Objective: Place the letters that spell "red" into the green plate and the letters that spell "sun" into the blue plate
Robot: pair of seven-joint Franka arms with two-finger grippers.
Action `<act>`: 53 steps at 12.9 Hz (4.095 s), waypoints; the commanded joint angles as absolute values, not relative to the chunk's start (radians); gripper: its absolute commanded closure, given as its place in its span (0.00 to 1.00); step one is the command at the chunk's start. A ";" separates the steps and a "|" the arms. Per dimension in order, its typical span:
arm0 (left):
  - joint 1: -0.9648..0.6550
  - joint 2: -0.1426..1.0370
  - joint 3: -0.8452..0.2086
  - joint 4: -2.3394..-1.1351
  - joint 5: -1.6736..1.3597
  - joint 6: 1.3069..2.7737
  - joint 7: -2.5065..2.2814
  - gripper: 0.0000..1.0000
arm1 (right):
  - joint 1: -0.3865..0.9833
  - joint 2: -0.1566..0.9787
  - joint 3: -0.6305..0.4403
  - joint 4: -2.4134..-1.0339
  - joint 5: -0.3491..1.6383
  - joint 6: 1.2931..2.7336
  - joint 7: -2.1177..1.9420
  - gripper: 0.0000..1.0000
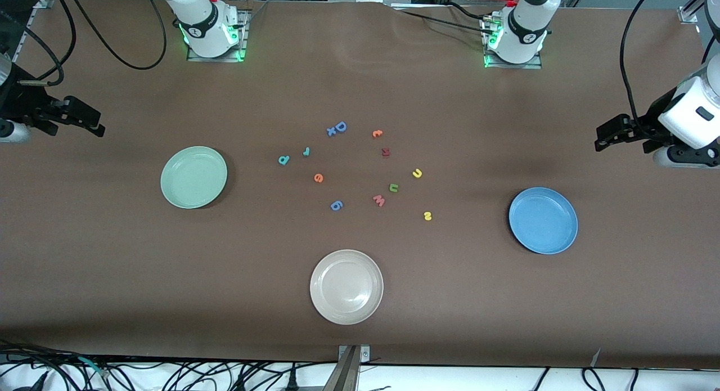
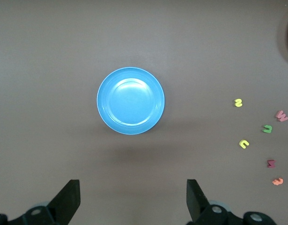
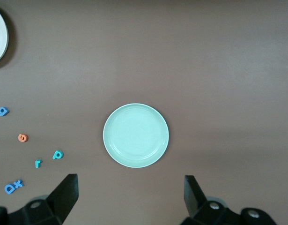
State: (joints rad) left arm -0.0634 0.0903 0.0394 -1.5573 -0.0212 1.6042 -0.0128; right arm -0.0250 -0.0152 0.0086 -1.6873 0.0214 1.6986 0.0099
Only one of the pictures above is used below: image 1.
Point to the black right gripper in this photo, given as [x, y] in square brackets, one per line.
[22, 103]

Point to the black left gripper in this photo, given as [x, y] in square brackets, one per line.
[651, 118]

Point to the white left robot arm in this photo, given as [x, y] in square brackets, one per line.
[526, 25]

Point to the blue plate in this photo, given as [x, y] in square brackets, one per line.
[543, 220]

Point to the green plate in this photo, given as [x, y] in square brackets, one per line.
[194, 177]

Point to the brown table cover mat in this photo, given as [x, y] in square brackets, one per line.
[112, 267]

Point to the white tape scrap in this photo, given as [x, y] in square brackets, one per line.
[596, 357]

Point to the pink foam letter w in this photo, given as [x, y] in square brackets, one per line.
[379, 201]

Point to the blue foam letter D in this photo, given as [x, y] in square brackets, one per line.
[344, 127]

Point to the blue foam letter g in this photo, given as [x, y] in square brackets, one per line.
[334, 203]

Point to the beige plate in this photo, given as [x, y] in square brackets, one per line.
[346, 287]

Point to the black power plug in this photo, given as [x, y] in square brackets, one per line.
[291, 382]

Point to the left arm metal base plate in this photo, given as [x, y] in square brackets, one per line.
[514, 66]

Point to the aluminium frame profile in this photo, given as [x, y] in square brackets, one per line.
[689, 14]
[45, 0]

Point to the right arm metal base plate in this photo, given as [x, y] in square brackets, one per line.
[216, 59]

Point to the aluminium frame post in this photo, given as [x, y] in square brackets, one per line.
[344, 377]

